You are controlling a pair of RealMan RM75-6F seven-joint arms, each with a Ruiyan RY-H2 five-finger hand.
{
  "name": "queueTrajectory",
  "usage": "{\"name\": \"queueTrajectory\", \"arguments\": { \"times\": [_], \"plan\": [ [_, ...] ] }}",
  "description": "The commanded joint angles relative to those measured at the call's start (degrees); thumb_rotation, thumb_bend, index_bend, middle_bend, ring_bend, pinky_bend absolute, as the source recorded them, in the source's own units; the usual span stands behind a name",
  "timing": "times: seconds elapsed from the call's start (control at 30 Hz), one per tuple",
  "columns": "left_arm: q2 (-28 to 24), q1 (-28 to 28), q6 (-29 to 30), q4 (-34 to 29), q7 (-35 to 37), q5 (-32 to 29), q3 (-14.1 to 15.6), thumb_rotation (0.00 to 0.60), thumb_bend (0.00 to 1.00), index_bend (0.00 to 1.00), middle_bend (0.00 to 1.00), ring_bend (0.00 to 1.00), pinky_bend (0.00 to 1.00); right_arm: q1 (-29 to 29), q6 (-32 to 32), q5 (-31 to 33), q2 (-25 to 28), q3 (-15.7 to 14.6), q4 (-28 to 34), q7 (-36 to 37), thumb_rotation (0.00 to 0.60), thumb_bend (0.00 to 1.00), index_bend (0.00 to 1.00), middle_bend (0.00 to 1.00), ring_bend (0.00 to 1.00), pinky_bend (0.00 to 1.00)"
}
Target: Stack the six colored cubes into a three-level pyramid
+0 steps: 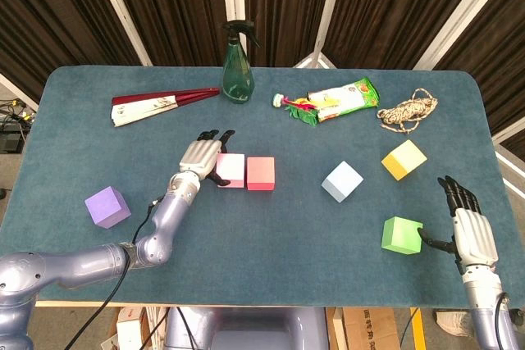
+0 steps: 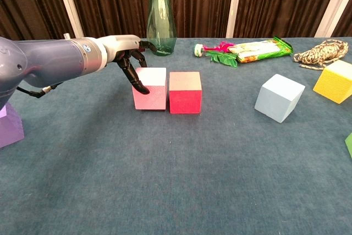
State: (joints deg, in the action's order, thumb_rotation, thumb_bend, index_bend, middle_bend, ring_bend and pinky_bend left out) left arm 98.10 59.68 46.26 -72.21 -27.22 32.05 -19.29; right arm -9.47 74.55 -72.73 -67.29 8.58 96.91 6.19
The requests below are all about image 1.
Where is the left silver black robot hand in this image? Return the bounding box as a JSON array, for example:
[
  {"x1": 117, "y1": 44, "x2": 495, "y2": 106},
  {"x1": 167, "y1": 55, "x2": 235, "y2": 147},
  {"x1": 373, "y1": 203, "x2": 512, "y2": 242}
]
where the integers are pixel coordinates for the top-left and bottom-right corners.
[{"x1": 179, "y1": 129, "x2": 237, "y2": 187}]

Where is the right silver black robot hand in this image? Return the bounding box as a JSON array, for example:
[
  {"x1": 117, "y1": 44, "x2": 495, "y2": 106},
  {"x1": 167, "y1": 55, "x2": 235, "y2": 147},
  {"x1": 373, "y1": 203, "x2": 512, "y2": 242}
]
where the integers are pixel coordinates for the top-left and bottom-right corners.
[{"x1": 418, "y1": 175, "x2": 500, "y2": 270}]

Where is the pink foam cube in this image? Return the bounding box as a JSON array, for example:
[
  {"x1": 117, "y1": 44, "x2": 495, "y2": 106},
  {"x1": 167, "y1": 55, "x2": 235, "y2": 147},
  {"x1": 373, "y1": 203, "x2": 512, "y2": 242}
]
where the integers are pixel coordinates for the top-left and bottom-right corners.
[{"x1": 216, "y1": 153, "x2": 246, "y2": 189}]

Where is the red foam cube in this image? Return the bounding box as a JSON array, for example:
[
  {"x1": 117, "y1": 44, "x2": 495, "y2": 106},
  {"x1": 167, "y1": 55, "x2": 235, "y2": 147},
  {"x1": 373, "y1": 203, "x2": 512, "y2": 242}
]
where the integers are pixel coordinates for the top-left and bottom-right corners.
[{"x1": 246, "y1": 157, "x2": 276, "y2": 192}]

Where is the light blue foam cube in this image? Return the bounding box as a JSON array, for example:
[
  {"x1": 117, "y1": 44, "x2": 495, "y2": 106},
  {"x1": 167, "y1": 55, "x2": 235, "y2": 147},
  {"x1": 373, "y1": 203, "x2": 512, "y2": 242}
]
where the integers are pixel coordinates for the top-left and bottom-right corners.
[{"x1": 321, "y1": 161, "x2": 364, "y2": 203}]

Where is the folded red paper fan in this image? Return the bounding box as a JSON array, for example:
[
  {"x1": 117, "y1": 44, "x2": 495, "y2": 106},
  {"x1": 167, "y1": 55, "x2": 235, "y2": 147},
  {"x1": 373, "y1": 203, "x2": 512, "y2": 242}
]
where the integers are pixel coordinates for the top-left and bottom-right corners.
[{"x1": 111, "y1": 87, "x2": 221, "y2": 128}]

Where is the green foam cube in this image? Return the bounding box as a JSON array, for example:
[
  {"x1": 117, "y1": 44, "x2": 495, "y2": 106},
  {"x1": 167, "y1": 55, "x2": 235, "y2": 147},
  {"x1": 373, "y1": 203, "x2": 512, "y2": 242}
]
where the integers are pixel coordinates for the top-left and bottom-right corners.
[{"x1": 381, "y1": 216, "x2": 424, "y2": 255}]

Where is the green spray bottle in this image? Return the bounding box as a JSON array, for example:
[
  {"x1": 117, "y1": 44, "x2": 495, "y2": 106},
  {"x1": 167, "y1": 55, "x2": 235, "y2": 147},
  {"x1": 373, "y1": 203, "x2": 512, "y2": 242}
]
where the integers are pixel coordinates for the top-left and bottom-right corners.
[{"x1": 221, "y1": 20, "x2": 261, "y2": 104}]

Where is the white sneaker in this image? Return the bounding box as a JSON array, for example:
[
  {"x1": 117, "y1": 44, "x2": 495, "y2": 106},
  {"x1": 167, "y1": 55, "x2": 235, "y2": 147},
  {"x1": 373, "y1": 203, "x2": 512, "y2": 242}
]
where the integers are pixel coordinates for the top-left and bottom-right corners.
[{"x1": 433, "y1": 309, "x2": 473, "y2": 338}]

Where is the blue felt table mat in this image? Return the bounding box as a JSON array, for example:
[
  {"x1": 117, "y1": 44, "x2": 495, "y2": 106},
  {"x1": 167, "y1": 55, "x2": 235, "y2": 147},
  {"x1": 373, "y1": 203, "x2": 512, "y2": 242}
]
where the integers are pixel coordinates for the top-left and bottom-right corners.
[{"x1": 0, "y1": 65, "x2": 525, "y2": 309}]

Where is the purple foam cube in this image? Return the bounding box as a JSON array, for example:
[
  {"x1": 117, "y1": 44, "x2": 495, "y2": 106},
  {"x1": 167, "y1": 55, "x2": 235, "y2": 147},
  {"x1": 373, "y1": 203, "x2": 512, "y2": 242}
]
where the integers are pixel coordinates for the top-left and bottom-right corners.
[{"x1": 84, "y1": 185, "x2": 132, "y2": 230}]

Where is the yellow foam cube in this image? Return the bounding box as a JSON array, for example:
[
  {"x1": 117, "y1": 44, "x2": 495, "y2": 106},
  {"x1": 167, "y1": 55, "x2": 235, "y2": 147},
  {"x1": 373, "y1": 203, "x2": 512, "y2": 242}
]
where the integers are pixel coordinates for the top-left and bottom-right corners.
[{"x1": 381, "y1": 139, "x2": 428, "y2": 182}]

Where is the colourful feather shuttlecock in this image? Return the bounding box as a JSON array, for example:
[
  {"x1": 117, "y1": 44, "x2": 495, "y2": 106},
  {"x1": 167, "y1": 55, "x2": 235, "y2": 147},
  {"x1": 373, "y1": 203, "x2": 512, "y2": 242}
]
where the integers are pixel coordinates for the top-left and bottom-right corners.
[{"x1": 272, "y1": 93, "x2": 321, "y2": 127}]

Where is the brown cardboard box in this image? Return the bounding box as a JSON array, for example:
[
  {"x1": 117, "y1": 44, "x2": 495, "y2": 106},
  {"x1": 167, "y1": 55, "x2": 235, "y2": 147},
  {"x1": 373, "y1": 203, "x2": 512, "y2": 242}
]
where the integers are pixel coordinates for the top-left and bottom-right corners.
[{"x1": 342, "y1": 307, "x2": 401, "y2": 350}]

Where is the brown pleated curtain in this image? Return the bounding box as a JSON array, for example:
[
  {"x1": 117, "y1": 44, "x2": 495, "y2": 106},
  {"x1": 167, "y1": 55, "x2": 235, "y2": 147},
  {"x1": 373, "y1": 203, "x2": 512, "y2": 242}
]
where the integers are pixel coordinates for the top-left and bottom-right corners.
[{"x1": 0, "y1": 0, "x2": 525, "y2": 150}]

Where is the white green snack packet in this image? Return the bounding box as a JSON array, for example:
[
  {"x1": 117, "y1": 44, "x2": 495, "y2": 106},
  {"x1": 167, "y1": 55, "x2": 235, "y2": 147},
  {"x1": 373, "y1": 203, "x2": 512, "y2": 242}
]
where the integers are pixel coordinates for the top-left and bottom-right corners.
[{"x1": 306, "y1": 76, "x2": 381, "y2": 123}]

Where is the lilac grey robot torso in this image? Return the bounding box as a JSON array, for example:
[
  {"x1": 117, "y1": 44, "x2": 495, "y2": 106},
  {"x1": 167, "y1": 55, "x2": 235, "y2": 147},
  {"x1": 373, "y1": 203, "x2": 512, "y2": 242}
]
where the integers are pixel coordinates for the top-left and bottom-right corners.
[{"x1": 163, "y1": 307, "x2": 329, "y2": 350}]

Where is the white cardboard box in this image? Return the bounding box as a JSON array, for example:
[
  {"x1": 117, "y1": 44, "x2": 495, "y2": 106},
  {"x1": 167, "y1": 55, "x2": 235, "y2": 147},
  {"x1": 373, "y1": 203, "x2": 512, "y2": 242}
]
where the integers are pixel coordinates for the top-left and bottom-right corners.
[{"x1": 116, "y1": 307, "x2": 144, "y2": 350}]

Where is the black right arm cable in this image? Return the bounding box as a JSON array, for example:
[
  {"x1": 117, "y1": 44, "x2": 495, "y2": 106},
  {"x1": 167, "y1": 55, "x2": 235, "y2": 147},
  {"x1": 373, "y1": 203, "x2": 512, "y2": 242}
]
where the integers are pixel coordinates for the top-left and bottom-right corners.
[{"x1": 494, "y1": 292, "x2": 514, "y2": 350}]

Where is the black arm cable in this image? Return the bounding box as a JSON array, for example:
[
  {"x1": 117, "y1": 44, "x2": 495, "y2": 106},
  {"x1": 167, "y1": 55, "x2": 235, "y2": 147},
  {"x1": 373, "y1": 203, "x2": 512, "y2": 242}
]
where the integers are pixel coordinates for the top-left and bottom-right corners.
[
  {"x1": 75, "y1": 200, "x2": 162, "y2": 350},
  {"x1": 494, "y1": 292, "x2": 514, "y2": 350}
]

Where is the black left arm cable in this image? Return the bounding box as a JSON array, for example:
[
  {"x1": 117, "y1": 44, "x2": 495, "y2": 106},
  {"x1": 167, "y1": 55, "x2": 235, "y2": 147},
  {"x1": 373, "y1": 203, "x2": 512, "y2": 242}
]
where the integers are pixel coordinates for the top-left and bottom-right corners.
[{"x1": 75, "y1": 200, "x2": 162, "y2": 350}]

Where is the beige rope bundle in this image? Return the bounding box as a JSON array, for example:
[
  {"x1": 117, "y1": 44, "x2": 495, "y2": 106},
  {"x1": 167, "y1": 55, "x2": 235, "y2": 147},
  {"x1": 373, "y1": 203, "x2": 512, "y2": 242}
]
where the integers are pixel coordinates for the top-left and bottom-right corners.
[{"x1": 376, "y1": 88, "x2": 439, "y2": 134}]

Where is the black device with cables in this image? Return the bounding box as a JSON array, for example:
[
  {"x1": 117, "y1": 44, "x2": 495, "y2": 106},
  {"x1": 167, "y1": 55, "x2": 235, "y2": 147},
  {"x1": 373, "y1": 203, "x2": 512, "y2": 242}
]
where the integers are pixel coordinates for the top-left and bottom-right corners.
[{"x1": 0, "y1": 98, "x2": 36, "y2": 155}]

